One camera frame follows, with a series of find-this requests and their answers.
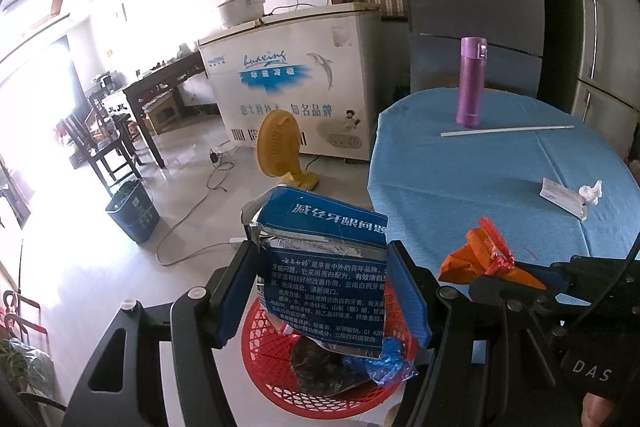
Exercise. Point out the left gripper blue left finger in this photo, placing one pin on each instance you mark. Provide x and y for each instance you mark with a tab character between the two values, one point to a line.
232	292

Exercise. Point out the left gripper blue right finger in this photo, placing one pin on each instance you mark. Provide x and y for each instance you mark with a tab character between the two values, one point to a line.
410	284

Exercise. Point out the blue plastic bag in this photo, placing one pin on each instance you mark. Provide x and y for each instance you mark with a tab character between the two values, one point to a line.
392	367

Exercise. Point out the orange snack wrapper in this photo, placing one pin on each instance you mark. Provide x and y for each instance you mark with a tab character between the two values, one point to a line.
485	254

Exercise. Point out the blue toothpaste box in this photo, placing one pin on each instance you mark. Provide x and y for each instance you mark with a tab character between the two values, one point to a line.
324	268

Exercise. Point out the white tissue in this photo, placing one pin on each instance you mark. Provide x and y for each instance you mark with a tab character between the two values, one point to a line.
591	194

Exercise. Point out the dark blue trash bin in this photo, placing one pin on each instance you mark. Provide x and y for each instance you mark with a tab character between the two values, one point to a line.
133	211

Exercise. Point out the red plastic basket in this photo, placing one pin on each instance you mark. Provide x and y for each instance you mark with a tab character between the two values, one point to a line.
266	350

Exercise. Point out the yellow desk fan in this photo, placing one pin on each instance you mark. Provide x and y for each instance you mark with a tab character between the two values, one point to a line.
277	151

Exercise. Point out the blue tablecloth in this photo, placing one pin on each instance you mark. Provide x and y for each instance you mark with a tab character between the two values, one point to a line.
434	190

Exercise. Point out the long white stick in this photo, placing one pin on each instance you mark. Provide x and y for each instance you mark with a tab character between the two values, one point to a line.
552	127

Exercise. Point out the dark wooden chair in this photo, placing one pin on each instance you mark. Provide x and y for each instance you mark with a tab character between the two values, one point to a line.
103	144

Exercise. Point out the dark wooden table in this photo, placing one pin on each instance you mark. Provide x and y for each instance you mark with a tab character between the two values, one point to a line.
165	79

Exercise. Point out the white chest freezer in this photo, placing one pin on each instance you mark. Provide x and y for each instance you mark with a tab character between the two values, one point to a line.
321	65

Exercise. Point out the purple thermos bottle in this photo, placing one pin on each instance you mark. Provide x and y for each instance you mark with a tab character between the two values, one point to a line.
473	58

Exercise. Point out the white rice cooker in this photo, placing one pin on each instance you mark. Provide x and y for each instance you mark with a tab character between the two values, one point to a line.
237	12

